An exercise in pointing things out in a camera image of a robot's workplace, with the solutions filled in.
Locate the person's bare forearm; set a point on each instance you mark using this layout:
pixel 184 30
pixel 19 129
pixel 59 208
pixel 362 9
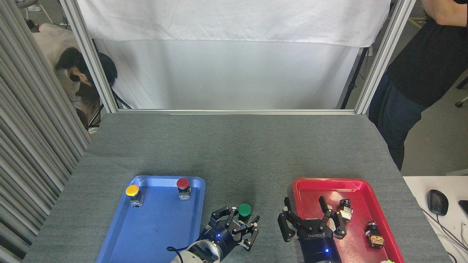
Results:
pixel 446 12

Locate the white side desk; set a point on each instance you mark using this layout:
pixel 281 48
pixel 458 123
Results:
pixel 446 233

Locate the person in black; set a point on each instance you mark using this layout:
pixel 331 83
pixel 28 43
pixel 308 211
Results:
pixel 420 73

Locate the black computer mouse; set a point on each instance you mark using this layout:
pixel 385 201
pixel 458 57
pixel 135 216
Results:
pixel 437 202

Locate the grey ribbed panel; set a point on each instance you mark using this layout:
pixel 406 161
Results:
pixel 33 146

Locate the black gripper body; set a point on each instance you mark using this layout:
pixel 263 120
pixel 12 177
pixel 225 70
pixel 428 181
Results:
pixel 318 244
pixel 221 237

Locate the black flat device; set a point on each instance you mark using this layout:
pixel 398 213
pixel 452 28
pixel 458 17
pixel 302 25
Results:
pixel 463 207

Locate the red plastic tray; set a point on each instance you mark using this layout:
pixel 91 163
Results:
pixel 358 219

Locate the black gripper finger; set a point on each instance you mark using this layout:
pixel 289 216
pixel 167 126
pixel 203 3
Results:
pixel 289 226
pixel 334 223
pixel 223 219
pixel 248 237

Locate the black tripod stand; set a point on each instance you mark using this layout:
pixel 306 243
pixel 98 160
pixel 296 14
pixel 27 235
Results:
pixel 120 100
pixel 351 86

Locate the yellow push button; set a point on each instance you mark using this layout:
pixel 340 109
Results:
pixel 132 190

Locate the black selector switch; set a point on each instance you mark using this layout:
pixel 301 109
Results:
pixel 345 211

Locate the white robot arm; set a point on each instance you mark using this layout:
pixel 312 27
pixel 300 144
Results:
pixel 197 255

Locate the red push button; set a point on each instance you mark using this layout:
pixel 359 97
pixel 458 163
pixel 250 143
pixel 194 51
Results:
pixel 182 183

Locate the white cloth backdrop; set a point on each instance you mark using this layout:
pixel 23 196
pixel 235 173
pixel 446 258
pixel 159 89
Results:
pixel 226 54

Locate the black orange switch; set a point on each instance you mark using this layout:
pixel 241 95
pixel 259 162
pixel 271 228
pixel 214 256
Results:
pixel 374 237

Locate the green push button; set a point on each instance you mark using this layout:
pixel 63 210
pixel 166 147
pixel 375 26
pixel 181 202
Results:
pixel 244 209

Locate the blue plastic tray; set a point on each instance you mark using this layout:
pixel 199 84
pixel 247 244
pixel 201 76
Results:
pixel 153 226

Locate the person in beige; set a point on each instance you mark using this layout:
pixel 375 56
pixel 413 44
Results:
pixel 65 69

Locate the silver aluminium crossbar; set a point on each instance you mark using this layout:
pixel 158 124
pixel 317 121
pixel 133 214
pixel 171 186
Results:
pixel 234 111

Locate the black chair wheel base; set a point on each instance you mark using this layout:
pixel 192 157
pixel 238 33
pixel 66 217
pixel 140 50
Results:
pixel 462 102

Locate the silver aluminium post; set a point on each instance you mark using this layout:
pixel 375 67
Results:
pixel 384 58
pixel 91 58

